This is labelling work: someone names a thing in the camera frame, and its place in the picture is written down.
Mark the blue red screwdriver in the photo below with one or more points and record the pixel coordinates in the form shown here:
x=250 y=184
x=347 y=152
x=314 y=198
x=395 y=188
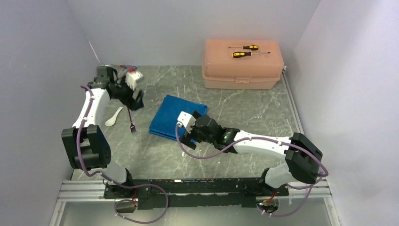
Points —
x=129 y=67

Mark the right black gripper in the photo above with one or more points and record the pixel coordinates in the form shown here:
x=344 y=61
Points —
x=186 y=140

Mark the small black-handled screwdriver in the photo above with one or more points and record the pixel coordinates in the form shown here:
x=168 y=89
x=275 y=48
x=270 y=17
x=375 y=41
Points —
x=249 y=47

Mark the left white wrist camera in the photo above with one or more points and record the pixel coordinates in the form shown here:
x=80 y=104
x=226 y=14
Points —
x=133 y=78

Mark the white plastic utensil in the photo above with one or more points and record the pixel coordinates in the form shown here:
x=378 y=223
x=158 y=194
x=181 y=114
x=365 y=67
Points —
x=111 y=121

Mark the purple fork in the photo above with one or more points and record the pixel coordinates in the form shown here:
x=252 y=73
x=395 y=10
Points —
x=132 y=126

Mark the yellow black screwdriver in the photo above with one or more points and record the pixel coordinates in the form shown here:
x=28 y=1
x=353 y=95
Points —
x=240 y=54

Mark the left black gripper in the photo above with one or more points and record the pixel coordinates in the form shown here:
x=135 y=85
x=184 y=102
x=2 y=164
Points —
x=133 y=104

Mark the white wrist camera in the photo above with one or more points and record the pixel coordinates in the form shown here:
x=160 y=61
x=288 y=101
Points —
x=133 y=78
x=186 y=120

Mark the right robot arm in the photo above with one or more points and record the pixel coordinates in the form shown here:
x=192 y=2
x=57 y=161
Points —
x=300 y=158

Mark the peach plastic toolbox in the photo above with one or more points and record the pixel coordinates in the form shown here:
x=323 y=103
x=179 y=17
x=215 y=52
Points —
x=221 y=71

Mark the aluminium frame rail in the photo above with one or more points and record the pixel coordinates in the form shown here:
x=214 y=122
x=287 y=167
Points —
x=94 y=191

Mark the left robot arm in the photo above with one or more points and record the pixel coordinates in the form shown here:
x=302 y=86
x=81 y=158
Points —
x=86 y=146

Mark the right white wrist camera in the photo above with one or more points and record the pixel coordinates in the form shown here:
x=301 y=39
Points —
x=186 y=120

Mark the blue cloth napkin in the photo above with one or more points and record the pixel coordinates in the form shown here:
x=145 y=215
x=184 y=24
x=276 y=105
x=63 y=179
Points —
x=165 y=119

